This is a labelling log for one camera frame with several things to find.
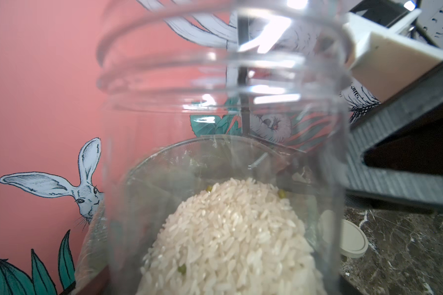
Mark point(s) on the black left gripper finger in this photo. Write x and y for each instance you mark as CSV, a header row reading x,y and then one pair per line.
x,y
395,151

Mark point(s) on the beige jar lid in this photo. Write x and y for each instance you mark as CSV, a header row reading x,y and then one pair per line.
x,y
353,241

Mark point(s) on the jar with patterned lid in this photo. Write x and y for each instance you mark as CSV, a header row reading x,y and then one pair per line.
x,y
268,70

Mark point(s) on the white bin with green bag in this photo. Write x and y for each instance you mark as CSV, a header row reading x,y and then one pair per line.
x,y
96,250

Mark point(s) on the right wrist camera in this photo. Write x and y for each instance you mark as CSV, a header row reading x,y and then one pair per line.
x,y
392,48

